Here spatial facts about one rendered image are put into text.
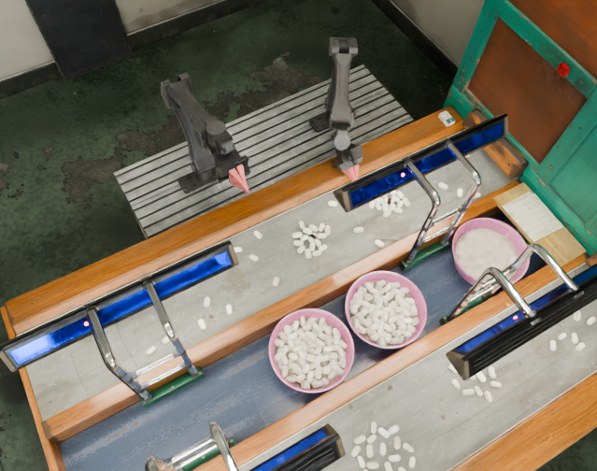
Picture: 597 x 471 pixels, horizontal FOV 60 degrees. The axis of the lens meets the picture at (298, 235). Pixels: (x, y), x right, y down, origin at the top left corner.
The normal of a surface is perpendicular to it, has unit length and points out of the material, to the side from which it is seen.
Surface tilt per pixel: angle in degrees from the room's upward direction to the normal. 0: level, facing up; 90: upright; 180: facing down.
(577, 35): 90
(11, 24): 90
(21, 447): 0
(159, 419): 0
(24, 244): 0
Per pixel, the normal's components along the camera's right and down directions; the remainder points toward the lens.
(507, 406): 0.04, -0.48
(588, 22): -0.87, 0.41
